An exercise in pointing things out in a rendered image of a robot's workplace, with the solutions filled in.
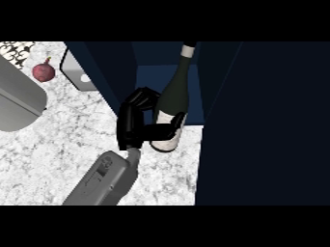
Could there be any silver box appliance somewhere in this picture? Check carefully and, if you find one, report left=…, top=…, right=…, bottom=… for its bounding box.
left=59, top=47, right=100, bottom=93

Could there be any large grey rounded appliance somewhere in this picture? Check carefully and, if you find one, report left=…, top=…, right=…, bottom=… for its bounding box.
left=0, top=41, right=50, bottom=133

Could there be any dark green wine bottle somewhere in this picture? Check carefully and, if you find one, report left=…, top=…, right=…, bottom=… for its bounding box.
left=148, top=41, right=199, bottom=153

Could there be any dark navy cabinet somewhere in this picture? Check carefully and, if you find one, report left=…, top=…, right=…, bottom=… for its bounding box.
left=62, top=41, right=245, bottom=126

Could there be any red round fruit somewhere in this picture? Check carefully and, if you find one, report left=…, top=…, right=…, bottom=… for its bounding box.
left=31, top=56, right=59, bottom=83

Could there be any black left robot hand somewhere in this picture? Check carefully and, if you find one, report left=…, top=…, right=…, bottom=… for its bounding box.
left=115, top=86, right=189, bottom=151

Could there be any dark navy cabinet door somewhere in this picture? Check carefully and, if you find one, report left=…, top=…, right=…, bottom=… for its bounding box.
left=193, top=41, right=330, bottom=206

